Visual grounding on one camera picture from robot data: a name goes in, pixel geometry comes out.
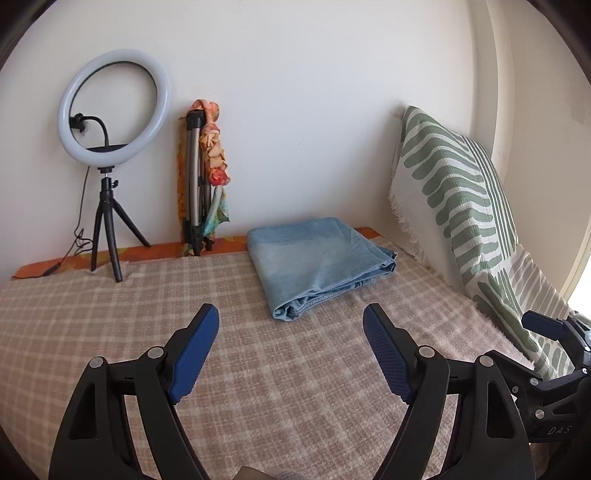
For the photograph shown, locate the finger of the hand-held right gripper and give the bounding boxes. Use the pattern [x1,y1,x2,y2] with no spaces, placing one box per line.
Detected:
[522,310,584,345]
[487,349,544,394]

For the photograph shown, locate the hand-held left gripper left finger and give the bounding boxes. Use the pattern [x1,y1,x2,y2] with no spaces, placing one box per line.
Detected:
[48,303,219,480]

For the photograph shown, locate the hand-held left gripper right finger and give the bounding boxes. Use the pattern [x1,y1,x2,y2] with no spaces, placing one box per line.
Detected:
[363,303,536,480]

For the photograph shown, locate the light blue denim pants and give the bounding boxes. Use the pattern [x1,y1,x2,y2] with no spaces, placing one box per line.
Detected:
[246,217,398,322]

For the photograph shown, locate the beige plaid blanket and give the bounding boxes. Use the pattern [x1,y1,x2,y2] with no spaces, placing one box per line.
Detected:
[0,228,555,480]

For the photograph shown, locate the orange bed sheet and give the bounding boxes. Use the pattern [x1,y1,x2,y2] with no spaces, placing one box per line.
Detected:
[11,226,384,280]

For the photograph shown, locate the green patterned white pillow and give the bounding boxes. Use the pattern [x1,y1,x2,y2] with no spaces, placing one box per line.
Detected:
[388,105,576,382]

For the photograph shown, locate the black mini tripod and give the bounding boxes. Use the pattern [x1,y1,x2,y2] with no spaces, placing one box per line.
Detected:
[90,165,153,283]

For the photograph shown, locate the folded metal stand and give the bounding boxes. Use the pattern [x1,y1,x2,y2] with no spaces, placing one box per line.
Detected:
[178,109,218,256]

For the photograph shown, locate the white ring light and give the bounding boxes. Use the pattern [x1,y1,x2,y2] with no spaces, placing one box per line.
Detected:
[57,49,171,165]

